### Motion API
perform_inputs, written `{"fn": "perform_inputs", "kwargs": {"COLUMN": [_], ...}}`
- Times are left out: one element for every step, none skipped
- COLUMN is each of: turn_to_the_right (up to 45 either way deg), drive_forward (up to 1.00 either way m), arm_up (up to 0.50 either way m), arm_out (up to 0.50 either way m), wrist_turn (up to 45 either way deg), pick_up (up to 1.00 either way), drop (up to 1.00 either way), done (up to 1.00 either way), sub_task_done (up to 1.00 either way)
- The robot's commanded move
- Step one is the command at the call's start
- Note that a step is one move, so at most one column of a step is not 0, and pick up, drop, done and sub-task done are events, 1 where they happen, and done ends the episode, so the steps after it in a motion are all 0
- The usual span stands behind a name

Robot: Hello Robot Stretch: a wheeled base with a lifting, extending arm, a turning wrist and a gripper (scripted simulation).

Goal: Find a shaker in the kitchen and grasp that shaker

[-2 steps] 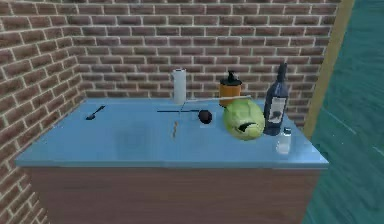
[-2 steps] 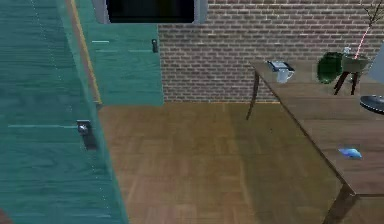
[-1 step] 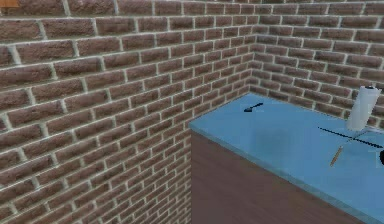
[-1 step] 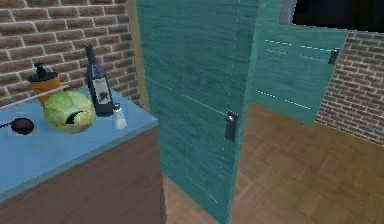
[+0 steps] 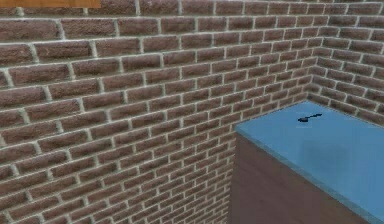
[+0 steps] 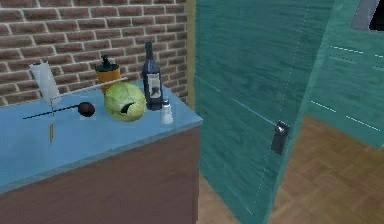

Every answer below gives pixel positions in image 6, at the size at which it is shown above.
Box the white salt shaker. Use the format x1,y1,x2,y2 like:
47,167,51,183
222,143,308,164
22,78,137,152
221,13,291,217
160,98,175,125

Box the dark wine bottle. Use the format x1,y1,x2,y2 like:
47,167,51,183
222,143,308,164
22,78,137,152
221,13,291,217
141,40,164,112

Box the teal room door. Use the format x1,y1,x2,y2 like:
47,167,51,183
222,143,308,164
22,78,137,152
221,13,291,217
194,0,336,224

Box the green lettuce head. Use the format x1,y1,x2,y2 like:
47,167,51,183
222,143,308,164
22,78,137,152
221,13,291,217
103,81,148,123

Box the orange soap dispenser black pump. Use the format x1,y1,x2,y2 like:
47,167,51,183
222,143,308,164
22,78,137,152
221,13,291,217
95,54,122,95

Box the thin grey utensil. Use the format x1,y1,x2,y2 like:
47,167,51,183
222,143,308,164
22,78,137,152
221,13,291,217
49,76,129,101

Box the black ladle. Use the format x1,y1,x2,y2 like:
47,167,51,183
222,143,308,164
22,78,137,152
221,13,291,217
22,101,97,120

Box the brown cabinet with blue top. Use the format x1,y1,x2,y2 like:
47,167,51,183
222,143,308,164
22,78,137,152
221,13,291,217
0,87,204,224

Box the grey framed window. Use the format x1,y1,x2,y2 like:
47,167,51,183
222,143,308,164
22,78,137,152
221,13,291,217
351,0,384,33

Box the black door handle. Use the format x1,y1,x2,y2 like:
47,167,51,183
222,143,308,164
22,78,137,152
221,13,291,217
270,120,291,156

